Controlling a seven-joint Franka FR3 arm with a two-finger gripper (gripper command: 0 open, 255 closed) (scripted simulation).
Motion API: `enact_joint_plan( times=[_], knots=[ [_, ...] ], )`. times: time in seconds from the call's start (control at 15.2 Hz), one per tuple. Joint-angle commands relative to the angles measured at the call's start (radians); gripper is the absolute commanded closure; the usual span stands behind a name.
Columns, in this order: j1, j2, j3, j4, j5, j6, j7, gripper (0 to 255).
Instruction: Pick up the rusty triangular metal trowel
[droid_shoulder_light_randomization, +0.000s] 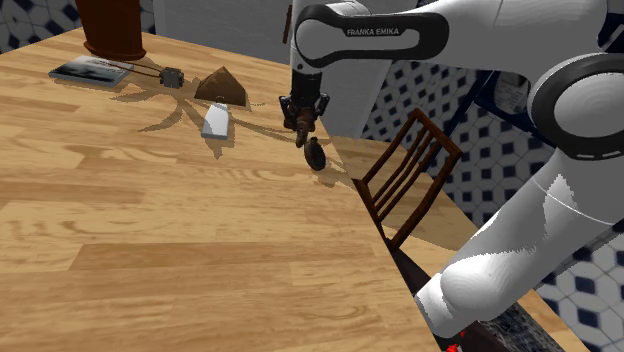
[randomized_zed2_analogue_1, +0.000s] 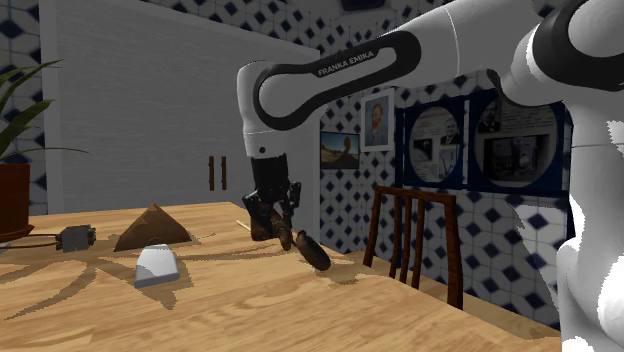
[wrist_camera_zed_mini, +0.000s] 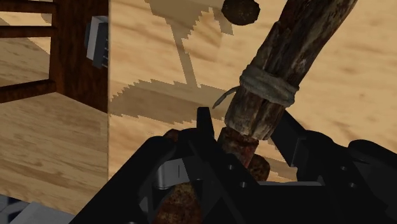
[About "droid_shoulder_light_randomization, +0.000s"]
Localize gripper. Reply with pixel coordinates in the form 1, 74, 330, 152
278, 71, 331, 131

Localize dark brown spoon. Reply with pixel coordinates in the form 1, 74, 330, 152
294, 107, 327, 172

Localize brown pyramid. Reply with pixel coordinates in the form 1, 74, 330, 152
193, 65, 248, 108

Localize white flat box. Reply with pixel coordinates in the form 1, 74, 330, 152
200, 102, 231, 141

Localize brown wooden chair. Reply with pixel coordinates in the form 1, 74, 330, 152
351, 107, 464, 253

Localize brown cylindrical vase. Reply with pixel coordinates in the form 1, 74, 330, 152
74, 0, 148, 62

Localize grey book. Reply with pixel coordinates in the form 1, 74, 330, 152
48, 54, 136, 88

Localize grey plug with cable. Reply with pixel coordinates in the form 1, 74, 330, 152
108, 59, 186, 90

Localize blue metal frame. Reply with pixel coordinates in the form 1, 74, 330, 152
438, 68, 557, 162

